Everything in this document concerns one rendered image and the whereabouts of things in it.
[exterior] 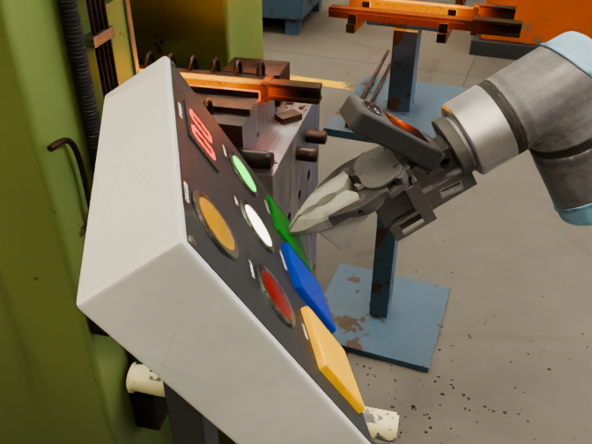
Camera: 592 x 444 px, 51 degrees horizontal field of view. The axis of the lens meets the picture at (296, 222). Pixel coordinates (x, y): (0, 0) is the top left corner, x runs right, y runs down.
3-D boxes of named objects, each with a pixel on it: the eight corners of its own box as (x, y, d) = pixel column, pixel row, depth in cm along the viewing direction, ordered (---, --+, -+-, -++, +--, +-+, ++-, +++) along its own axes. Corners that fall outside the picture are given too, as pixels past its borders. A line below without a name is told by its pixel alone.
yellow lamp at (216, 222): (247, 233, 48) (245, 185, 45) (227, 270, 44) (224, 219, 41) (209, 228, 48) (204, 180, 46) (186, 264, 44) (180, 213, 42)
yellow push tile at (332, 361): (344, 349, 60) (307, 303, 56) (366, 410, 54) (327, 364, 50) (328, 358, 60) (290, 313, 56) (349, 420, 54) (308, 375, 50)
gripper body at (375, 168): (393, 247, 70) (487, 191, 69) (359, 194, 66) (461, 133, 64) (373, 210, 77) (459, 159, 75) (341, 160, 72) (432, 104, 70)
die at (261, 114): (275, 114, 121) (274, 71, 116) (243, 161, 105) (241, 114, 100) (79, 94, 129) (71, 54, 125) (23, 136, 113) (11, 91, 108)
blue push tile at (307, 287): (320, 284, 68) (286, 240, 64) (337, 331, 62) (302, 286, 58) (306, 292, 68) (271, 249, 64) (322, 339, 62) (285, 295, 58)
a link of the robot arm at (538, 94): (639, 112, 65) (611, 28, 61) (531, 173, 67) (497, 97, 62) (590, 89, 73) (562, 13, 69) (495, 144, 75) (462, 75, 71)
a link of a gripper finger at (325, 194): (309, 257, 74) (376, 218, 73) (284, 225, 71) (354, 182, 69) (303, 242, 76) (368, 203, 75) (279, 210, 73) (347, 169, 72)
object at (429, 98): (466, 93, 179) (467, 87, 178) (442, 154, 148) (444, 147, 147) (366, 80, 188) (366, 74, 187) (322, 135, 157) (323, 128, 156)
